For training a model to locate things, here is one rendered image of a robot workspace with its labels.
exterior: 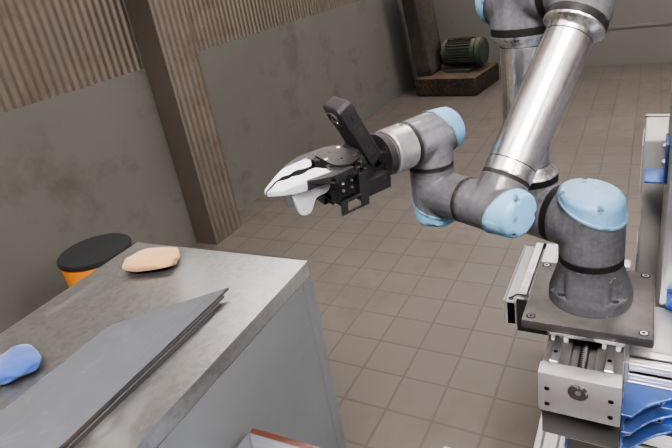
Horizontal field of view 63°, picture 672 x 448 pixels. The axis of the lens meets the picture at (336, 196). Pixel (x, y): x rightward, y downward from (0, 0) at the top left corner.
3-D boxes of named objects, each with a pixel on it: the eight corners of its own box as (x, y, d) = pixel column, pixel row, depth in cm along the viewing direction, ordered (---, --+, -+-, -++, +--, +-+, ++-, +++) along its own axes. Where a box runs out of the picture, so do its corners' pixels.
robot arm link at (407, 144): (420, 129, 83) (385, 116, 89) (398, 138, 81) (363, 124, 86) (420, 173, 87) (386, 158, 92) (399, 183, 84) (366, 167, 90)
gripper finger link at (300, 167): (271, 222, 77) (324, 199, 81) (265, 185, 74) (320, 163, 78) (260, 214, 79) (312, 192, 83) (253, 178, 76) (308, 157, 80)
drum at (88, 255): (130, 314, 327) (98, 229, 305) (176, 325, 309) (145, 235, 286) (79, 353, 299) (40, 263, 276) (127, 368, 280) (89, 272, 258)
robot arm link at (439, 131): (471, 154, 92) (467, 105, 88) (424, 176, 86) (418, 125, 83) (437, 147, 98) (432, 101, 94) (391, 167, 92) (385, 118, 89)
